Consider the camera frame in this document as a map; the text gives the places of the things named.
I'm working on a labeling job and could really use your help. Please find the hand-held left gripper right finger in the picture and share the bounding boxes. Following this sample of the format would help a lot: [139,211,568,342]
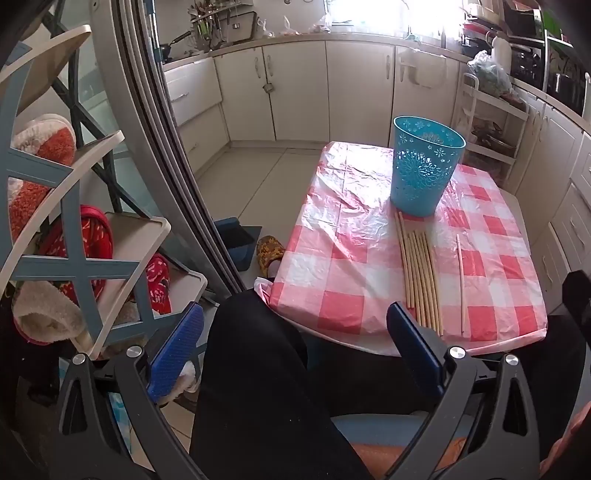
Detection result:
[387,302,555,480]

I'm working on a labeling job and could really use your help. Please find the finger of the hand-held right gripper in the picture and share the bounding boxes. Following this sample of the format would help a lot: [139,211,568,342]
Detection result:
[562,270,591,324]

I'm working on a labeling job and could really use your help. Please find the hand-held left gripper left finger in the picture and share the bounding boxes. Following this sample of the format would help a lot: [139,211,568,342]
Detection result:
[58,302,206,480]

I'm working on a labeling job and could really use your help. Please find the row of wooden chopsticks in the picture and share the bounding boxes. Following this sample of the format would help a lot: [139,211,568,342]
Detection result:
[394,211,445,337]

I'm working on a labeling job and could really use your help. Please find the single wooden chopstick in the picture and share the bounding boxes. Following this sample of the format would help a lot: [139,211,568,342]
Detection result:
[456,234,465,335]

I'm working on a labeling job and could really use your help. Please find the blue perforated plastic basket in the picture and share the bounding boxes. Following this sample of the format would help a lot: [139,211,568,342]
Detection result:
[390,115,467,217]

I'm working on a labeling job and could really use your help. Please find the dish rack with utensils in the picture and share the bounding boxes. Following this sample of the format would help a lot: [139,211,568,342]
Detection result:
[187,0,259,51]

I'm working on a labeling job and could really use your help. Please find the red floral slipper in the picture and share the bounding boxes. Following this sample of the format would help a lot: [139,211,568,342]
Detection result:
[39,205,114,296]
[145,254,172,315]

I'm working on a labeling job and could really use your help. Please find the blue checkered cloth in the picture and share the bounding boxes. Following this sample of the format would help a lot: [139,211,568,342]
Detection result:
[107,393,134,454]

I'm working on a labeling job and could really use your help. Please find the red white checkered tablecloth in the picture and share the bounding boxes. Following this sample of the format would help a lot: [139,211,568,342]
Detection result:
[254,141,549,357]

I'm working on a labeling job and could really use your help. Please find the dark blue dustpan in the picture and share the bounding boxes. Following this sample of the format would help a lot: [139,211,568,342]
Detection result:
[215,217,264,273]

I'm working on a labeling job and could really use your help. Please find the beige fleece slipper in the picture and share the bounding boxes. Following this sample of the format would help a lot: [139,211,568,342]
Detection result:
[13,281,90,347]

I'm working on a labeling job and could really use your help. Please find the yellow patterned slipper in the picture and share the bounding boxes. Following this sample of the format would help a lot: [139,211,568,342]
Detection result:
[256,235,286,278]

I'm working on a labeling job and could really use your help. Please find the red cloth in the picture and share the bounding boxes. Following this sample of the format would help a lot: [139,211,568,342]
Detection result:
[540,406,591,480]

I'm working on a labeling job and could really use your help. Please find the dark lidded pot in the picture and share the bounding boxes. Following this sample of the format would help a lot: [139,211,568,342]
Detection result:
[471,117,515,158]

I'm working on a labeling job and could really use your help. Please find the black cooking pot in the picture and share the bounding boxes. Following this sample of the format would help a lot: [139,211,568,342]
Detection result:
[547,71,587,114]

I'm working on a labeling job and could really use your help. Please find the grey refrigerator door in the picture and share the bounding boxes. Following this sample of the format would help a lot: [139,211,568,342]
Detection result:
[92,0,245,296]

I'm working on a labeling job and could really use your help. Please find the white kitchen cart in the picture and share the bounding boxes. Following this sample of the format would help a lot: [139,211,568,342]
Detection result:
[455,71,529,185]

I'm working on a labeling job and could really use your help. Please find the black toaster oven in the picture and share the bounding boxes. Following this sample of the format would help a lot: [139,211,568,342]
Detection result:
[510,44,548,90]

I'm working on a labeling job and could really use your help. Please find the plastic bag of greens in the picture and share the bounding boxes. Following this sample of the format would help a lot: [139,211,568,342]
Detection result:
[467,50,513,97]

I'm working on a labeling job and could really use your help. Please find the orange fluffy slipper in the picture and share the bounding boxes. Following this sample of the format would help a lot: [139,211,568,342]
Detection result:
[9,114,77,241]

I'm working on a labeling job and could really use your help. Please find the white kettle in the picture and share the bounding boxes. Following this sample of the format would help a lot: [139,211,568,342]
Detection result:
[490,36,513,77]

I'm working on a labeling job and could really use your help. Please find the white door-hung bag holder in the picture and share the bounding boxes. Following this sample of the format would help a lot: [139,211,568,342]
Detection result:
[397,46,448,88]

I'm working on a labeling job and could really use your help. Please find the green box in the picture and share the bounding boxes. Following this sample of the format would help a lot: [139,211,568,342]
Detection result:
[538,9,561,42]

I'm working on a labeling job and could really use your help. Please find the cream kitchen base cabinets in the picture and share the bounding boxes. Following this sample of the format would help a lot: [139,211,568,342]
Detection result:
[161,34,591,315]

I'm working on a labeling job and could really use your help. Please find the metal mop pole blue grip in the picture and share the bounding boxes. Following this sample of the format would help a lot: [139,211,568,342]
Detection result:
[147,0,163,64]

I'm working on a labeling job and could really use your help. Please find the clear plastic bag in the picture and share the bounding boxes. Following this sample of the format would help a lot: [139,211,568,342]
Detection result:
[259,17,303,38]

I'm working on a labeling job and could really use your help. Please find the white shelf rack blue frame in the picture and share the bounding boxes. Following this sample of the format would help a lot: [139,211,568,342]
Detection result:
[0,25,208,365]

